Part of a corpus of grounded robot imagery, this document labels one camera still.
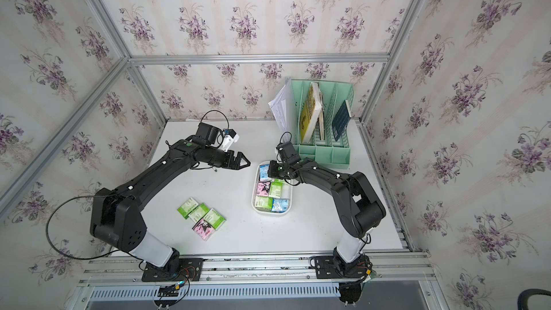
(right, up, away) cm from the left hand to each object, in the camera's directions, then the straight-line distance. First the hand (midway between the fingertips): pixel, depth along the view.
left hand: (243, 163), depth 82 cm
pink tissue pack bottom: (-15, -25, -2) cm, 29 cm away
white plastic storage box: (+17, -13, +11) cm, 24 cm away
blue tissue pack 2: (+14, -18, +4) cm, 23 cm away
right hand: (+10, -5, +9) cm, 14 cm away
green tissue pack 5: (-11, -22, 0) cm, 25 cm away
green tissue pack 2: (+7, -17, +4) cm, 19 cm away
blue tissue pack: (+7, -5, +9) cm, 13 cm away
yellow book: (+28, +21, +11) cm, 37 cm away
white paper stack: (+15, +23, +7) cm, 29 cm away
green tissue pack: (+12, -12, +9) cm, 20 cm away
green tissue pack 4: (-18, -20, +2) cm, 27 cm away
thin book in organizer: (+35, +16, +22) cm, 44 cm away
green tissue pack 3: (-23, -18, +4) cm, 30 cm away
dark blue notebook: (+45, +19, +24) cm, 55 cm away
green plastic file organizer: (+38, +4, +17) cm, 41 cm away
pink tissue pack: (+7, -12, +9) cm, 16 cm away
